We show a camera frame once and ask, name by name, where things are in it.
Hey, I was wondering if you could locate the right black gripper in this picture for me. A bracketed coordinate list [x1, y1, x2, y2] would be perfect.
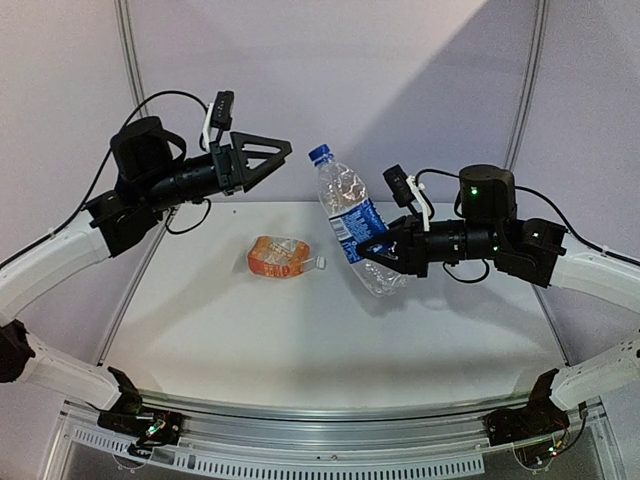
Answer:
[354, 213, 500, 278]

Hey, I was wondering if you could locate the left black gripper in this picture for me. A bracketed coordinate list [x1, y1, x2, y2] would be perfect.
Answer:
[140, 128, 291, 211]

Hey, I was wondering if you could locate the clear bottle blue label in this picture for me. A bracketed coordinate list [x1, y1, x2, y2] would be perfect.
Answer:
[311, 154, 406, 297]

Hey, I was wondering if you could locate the blue bottle cap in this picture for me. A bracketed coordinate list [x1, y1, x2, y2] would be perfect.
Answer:
[308, 144, 333, 162]

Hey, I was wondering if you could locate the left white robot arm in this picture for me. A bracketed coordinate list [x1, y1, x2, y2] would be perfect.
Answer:
[1, 91, 292, 434]

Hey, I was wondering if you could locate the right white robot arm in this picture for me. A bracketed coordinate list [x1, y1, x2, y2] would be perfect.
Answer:
[357, 165, 639, 440]

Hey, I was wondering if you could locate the white bottle cap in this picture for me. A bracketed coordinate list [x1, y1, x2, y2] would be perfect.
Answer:
[316, 255, 327, 270]

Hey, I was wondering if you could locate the crushed orange label bottle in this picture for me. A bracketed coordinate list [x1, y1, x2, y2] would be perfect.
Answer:
[247, 235, 317, 279]

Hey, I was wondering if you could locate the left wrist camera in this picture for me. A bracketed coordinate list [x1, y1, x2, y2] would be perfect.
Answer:
[201, 90, 235, 152]

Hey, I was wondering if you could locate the right aluminium corner post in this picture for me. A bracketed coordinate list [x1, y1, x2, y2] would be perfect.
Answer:
[503, 0, 550, 171]

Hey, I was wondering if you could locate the aluminium corner post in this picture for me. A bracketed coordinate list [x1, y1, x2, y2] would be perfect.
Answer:
[503, 0, 550, 171]
[113, 0, 146, 107]

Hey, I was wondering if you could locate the left aluminium corner post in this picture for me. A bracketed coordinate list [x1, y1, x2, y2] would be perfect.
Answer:
[113, 0, 146, 107]

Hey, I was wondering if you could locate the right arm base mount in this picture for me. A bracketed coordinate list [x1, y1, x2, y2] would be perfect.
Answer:
[482, 397, 588, 470]

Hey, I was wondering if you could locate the aluminium front rail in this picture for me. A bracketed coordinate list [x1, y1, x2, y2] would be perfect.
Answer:
[58, 385, 609, 477]

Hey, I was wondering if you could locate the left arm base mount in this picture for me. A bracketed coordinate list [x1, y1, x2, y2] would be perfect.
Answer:
[97, 394, 185, 459]

